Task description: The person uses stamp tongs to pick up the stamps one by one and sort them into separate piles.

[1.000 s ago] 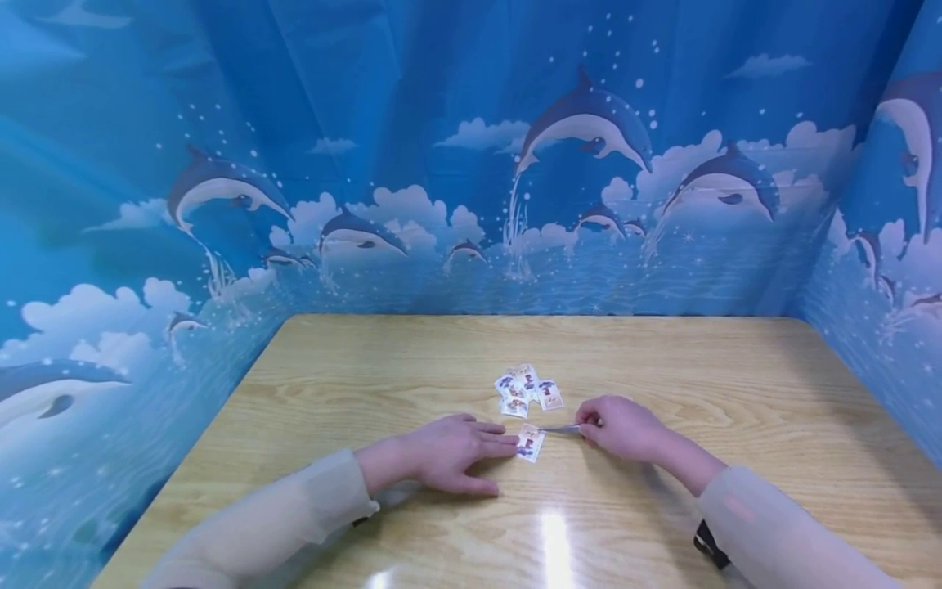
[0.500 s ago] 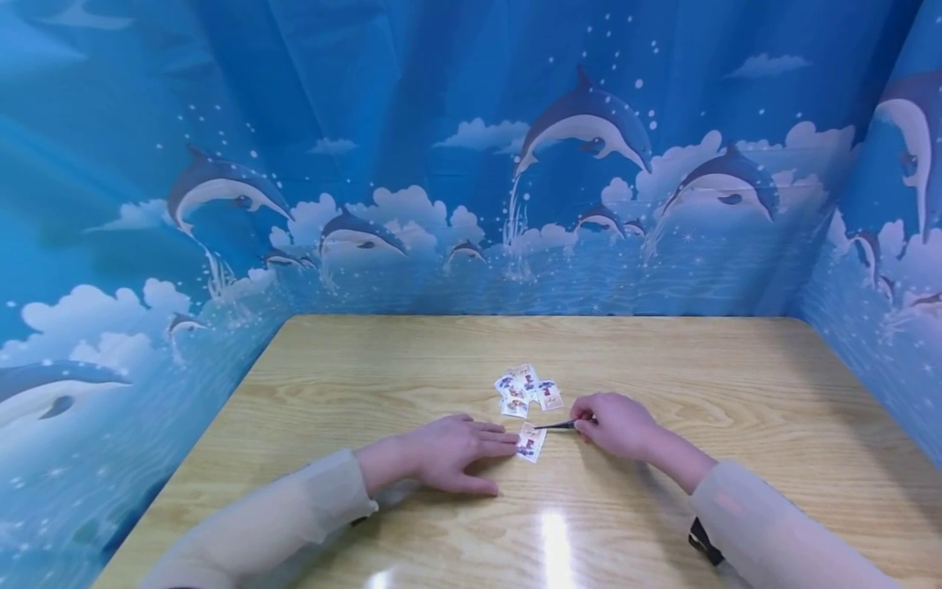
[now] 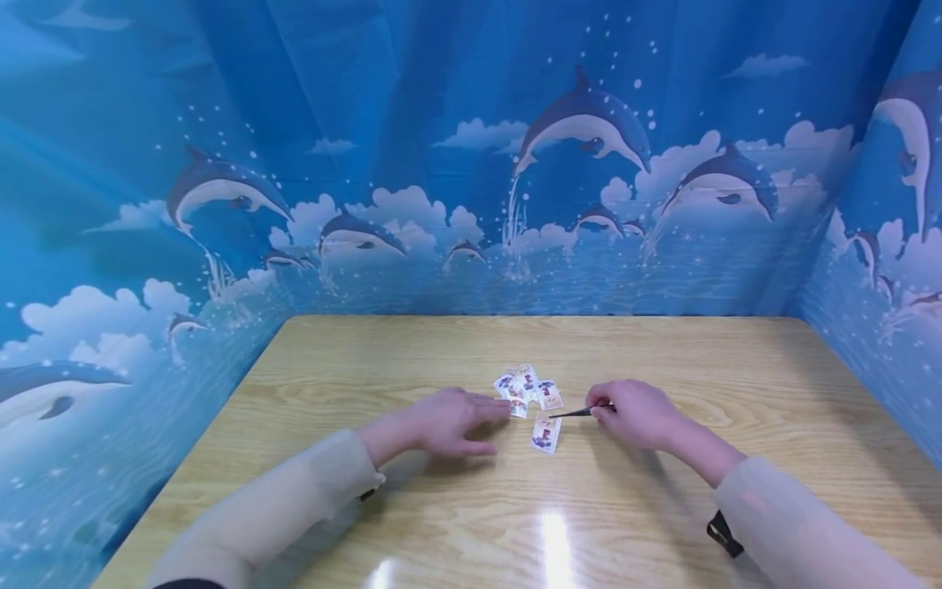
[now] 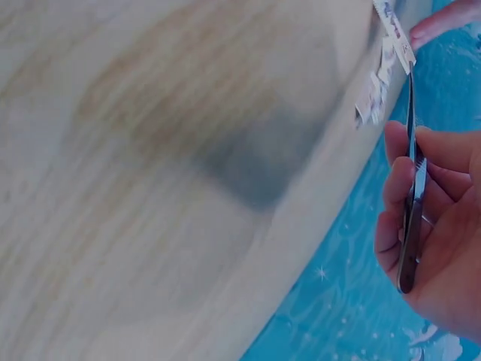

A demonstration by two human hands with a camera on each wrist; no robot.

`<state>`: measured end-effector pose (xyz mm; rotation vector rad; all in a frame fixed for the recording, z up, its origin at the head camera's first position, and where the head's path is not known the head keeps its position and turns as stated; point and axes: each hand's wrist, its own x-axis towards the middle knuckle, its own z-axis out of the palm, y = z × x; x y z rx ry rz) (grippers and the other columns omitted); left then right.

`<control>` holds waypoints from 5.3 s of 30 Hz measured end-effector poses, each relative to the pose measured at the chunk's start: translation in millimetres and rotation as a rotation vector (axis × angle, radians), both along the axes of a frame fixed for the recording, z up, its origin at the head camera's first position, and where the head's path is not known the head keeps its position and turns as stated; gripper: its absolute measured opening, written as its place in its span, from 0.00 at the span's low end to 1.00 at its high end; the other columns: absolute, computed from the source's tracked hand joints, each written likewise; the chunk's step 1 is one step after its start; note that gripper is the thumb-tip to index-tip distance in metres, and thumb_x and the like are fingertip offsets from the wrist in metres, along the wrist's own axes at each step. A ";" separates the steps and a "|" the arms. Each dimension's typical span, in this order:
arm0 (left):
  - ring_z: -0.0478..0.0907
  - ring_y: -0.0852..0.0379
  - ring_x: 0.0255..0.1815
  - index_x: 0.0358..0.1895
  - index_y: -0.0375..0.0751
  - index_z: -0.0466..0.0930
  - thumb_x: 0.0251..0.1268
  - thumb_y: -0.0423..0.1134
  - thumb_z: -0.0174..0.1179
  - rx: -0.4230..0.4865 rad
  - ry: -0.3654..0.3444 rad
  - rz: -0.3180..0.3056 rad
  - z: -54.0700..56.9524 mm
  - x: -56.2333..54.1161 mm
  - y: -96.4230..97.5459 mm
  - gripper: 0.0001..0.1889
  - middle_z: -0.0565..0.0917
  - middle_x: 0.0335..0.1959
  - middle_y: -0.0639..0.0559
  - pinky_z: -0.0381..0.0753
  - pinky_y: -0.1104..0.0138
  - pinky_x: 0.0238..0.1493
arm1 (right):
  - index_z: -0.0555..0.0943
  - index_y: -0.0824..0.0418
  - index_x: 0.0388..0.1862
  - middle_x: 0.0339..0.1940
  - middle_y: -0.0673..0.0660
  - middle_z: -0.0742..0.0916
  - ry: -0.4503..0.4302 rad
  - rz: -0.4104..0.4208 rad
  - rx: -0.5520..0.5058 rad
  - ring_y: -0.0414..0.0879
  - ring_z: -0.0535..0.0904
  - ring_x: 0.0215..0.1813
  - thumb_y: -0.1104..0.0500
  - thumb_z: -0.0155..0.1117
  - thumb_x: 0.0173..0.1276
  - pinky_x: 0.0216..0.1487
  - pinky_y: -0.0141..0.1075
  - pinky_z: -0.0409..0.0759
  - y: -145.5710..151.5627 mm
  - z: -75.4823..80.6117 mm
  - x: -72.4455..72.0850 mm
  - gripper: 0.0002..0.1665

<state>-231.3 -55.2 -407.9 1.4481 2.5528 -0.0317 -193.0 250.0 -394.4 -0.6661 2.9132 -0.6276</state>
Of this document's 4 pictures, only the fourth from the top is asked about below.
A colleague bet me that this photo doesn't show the person's left hand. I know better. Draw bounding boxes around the person's left hand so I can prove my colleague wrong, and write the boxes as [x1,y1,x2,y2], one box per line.
[409,6,481,52]

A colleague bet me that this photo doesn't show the person's right hand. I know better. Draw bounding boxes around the person's right hand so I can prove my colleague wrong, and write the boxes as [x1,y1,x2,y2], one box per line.
[374,120,481,361]

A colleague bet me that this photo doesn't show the metal tweezers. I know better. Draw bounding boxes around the metal tweezers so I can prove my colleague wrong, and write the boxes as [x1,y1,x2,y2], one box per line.
[397,69,428,295]

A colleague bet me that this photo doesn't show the white printed paper strip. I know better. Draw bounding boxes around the white printed paper strip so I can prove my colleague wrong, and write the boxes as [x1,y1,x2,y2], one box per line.
[371,0,418,74]

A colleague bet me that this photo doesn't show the torn printed paper pieces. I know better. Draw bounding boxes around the torn printed paper pieces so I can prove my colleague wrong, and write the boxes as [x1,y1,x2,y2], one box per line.
[354,35,396,131]

